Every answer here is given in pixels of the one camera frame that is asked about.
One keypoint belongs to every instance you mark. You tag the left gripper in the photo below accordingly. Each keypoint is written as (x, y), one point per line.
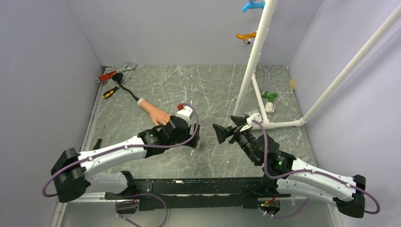
(188, 135)

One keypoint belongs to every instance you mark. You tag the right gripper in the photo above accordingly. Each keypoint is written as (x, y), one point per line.
(222, 133)

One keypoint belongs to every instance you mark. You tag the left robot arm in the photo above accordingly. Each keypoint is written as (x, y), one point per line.
(77, 173)

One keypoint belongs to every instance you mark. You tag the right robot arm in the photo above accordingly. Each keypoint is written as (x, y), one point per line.
(287, 174)

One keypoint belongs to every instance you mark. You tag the mannequin practice hand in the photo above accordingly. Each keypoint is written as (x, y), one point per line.
(158, 116)

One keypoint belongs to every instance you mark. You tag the green faucet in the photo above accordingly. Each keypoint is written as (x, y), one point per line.
(269, 96)

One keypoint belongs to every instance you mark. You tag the silver spanner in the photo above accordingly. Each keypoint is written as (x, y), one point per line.
(266, 71)

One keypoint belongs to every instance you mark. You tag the yellow black screwdriver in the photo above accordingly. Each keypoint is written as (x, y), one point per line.
(99, 140)
(118, 79)

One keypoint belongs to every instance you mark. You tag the orange faucet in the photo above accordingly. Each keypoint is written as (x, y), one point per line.
(246, 38)

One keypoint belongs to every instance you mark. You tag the blue faucet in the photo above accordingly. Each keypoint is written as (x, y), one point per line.
(253, 4)

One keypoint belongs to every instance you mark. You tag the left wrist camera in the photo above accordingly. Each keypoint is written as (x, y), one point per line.
(185, 113)

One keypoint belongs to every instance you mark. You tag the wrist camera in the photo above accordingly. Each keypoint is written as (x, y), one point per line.
(185, 113)
(252, 117)

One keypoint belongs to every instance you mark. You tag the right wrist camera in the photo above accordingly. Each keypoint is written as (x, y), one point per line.
(252, 117)

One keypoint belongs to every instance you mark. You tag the red handled adjustable wrench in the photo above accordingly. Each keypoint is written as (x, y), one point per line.
(110, 74)

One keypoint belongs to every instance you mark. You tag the white pvc pipe frame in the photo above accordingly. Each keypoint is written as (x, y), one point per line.
(339, 40)

